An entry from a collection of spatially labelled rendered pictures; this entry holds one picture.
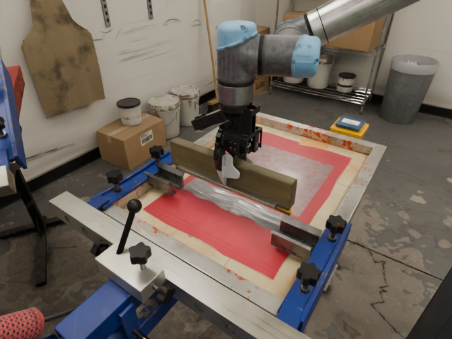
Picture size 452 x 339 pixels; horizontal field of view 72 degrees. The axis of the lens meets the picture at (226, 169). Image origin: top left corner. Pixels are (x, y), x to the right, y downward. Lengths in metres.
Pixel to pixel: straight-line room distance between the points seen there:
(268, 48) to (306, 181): 0.53
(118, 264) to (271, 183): 0.35
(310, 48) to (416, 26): 3.66
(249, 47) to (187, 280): 0.45
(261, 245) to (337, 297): 1.19
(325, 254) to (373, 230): 1.65
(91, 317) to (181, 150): 0.44
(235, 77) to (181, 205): 0.43
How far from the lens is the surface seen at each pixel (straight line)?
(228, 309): 0.59
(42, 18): 2.61
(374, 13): 0.74
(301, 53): 0.60
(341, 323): 1.86
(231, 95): 0.63
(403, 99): 3.87
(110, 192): 0.93
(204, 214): 0.87
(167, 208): 0.90
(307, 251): 0.73
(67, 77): 2.73
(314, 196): 0.96
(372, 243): 2.29
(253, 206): 0.88
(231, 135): 0.67
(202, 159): 0.79
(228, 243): 0.79
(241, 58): 0.61
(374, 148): 1.20
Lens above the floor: 1.54
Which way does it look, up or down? 34 degrees down
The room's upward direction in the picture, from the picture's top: straight up
